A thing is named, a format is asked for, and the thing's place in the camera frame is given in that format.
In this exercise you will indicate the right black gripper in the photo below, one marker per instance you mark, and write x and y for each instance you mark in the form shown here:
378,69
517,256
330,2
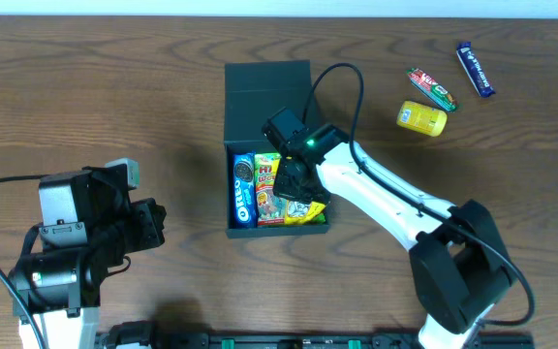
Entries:
299,183

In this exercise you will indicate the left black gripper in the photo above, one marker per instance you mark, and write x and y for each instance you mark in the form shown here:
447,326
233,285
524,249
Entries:
148,224

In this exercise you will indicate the yellow Hacks candy bag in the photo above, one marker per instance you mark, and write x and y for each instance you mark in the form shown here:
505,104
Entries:
298,213

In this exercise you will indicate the green Haribo gummy bag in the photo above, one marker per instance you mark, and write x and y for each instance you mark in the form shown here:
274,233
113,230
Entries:
271,209

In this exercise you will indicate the blue Oreo cookie pack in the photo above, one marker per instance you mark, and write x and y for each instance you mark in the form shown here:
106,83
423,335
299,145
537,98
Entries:
245,207

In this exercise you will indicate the black gift box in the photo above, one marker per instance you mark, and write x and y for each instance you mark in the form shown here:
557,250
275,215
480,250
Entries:
253,93

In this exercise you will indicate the red green snack bar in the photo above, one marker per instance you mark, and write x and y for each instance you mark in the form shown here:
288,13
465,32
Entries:
432,89

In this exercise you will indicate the dark blue chocolate bar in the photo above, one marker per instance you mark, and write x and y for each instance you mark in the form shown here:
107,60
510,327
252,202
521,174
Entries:
473,69

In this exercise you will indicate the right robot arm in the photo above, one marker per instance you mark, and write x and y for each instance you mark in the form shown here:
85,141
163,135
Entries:
461,267

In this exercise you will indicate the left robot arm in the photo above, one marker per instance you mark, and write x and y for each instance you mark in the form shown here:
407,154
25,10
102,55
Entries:
61,267

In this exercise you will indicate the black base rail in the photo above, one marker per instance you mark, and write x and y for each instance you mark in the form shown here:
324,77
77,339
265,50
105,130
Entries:
145,334

